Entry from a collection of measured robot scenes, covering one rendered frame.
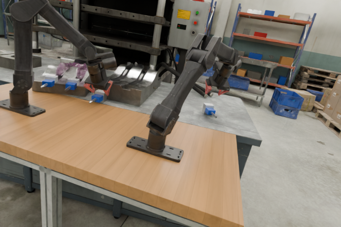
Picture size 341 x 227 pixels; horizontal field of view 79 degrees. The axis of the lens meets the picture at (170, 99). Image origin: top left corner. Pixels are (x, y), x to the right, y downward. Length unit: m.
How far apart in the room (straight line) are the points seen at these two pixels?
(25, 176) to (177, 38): 1.53
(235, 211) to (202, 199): 0.09
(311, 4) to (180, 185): 7.45
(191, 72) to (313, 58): 7.17
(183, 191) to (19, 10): 0.80
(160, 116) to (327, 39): 7.38
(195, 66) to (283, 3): 7.03
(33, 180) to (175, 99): 1.28
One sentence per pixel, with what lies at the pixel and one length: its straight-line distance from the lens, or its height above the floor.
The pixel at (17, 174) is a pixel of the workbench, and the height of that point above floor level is 0.12.
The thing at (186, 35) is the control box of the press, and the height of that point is 1.19.
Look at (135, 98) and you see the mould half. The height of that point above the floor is 0.84.
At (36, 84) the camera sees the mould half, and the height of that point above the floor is 0.83.
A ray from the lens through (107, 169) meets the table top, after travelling 0.66.
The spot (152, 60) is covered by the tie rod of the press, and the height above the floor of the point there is 0.94.
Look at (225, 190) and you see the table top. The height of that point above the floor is 0.80.
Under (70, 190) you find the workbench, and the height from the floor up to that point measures 0.11.
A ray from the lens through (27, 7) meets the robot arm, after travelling 0.93.
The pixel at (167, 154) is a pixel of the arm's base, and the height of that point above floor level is 0.81.
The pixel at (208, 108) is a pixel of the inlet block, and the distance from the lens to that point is 1.14.
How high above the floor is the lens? 1.21
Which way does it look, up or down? 18 degrees down
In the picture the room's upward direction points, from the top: 10 degrees clockwise
